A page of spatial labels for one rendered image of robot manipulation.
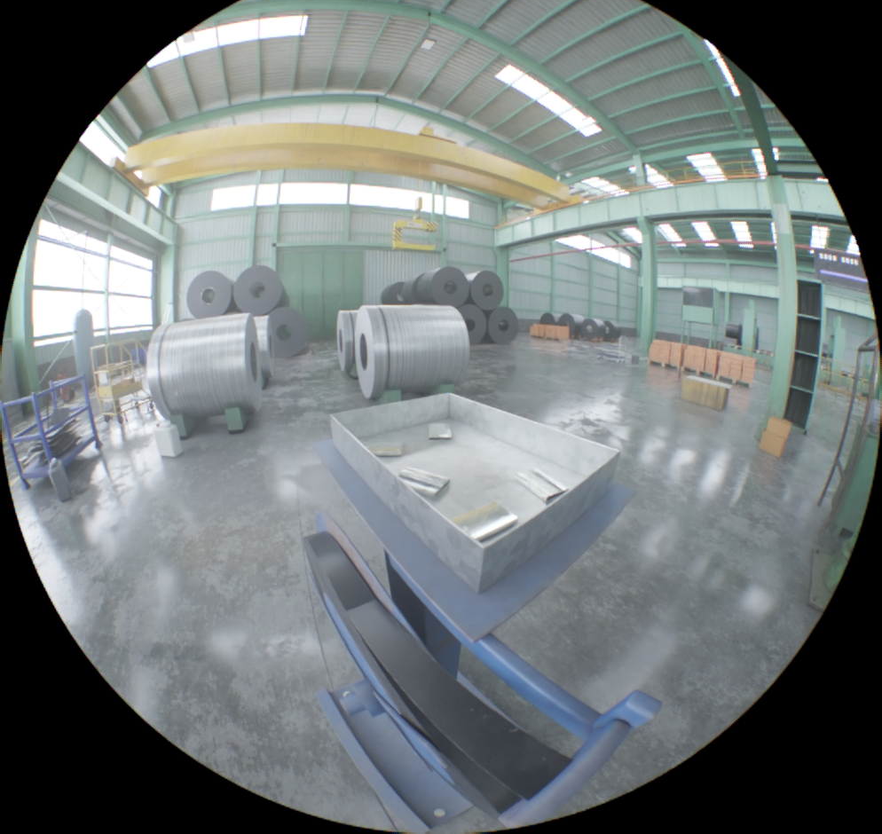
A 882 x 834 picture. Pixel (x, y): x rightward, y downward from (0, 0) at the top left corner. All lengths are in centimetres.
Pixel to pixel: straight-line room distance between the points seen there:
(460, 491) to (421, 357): 333
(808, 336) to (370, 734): 705
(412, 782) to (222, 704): 70
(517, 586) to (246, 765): 122
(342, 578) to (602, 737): 27
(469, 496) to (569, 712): 23
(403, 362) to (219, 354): 211
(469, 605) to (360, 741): 102
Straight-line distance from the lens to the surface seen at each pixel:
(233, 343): 347
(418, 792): 118
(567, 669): 135
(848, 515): 318
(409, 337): 358
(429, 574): 25
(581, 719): 22
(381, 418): 48
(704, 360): 1117
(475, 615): 22
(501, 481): 36
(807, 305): 671
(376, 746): 120
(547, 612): 148
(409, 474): 35
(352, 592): 32
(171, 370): 368
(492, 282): 1194
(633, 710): 18
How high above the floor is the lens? 119
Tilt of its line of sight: 15 degrees down
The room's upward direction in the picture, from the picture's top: straight up
